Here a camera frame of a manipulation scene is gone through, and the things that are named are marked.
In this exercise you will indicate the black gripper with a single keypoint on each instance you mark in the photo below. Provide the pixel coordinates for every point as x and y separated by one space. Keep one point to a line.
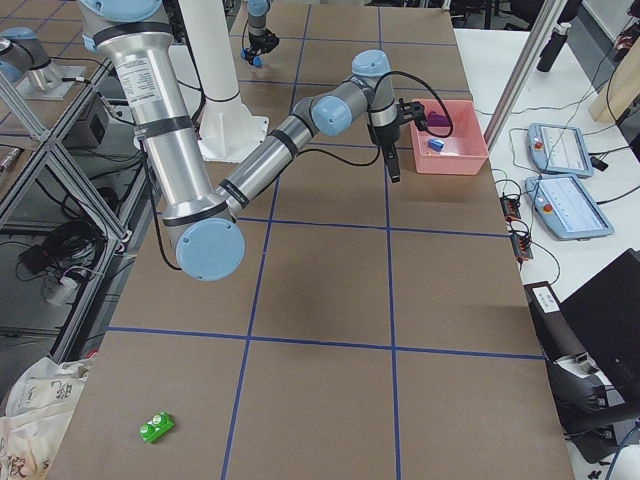
384 135
258 41

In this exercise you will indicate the long blue block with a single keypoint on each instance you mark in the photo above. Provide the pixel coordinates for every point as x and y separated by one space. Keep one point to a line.
251 57

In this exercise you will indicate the small blue block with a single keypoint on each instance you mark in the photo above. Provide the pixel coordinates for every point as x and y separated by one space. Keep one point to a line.
436 144

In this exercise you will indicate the purple block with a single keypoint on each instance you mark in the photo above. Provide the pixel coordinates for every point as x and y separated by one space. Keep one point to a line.
435 119

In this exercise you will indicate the green block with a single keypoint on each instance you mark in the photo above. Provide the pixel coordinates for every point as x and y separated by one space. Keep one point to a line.
156 427

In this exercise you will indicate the pink plastic box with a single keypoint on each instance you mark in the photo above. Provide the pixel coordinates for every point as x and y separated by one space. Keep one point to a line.
465 150

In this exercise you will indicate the black power strip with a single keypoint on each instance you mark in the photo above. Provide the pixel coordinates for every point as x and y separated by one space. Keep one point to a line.
510 207
521 244

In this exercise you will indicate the far teach pendant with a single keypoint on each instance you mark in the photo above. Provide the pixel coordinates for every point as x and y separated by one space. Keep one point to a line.
556 149

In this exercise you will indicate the teach pendant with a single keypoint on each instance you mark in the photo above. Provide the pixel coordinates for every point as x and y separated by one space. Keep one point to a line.
556 149
566 208

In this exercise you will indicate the near teach pendant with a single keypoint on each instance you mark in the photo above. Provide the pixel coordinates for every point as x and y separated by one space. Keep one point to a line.
566 208

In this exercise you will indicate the white paper label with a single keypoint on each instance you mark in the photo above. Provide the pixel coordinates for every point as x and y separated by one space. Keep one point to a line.
545 299

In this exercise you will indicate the black laptop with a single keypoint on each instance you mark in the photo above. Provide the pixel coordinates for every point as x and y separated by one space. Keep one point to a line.
604 315

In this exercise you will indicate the printed tote bag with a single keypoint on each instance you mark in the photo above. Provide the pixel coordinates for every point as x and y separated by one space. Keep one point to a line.
38 411

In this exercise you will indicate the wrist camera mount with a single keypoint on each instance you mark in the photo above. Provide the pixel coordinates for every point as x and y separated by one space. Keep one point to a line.
412 112

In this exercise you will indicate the white camera pole stand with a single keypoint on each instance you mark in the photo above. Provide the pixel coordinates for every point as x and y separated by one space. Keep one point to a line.
228 131

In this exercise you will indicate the aluminium frame post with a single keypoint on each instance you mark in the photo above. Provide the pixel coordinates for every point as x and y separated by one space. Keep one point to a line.
548 16

